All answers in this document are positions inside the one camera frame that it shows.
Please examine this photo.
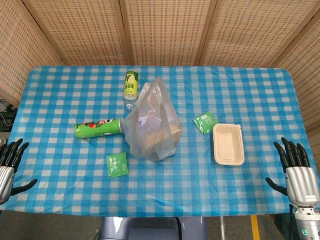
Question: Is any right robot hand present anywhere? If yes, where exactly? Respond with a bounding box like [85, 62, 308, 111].
[264, 136, 320, 207]

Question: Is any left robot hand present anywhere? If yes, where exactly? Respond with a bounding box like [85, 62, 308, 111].
[0, 138, 39, 205]

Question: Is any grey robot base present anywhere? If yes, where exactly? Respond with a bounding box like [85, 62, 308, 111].
[99, 216, 209, 240]

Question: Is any blue checkered tablecloth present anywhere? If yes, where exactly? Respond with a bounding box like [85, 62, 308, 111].
[0, 65, 320, 218]

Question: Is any translucent plastic bag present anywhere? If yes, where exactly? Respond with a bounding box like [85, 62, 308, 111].
[122, 77, 183, 162]

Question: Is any beige disposable food container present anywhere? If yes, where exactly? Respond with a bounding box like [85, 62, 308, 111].
[212, 123, 246, 166]

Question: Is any metal table leg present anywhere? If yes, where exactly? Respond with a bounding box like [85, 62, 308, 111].
[218, 216, 225, 240]

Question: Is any green chips can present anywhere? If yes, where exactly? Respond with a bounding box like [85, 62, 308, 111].
[73, 118, 125, 140]

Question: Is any green snack packet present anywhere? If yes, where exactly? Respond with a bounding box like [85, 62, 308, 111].
[192, 110, 219, 136]
[106, 152, 130, 179]

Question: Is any plastic bottle yellow green label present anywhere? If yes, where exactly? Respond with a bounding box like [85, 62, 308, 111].
[123, 70, 140, 110]

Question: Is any woven bamboo folding screen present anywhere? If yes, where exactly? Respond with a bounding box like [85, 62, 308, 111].
[0, 0, 320, 133]

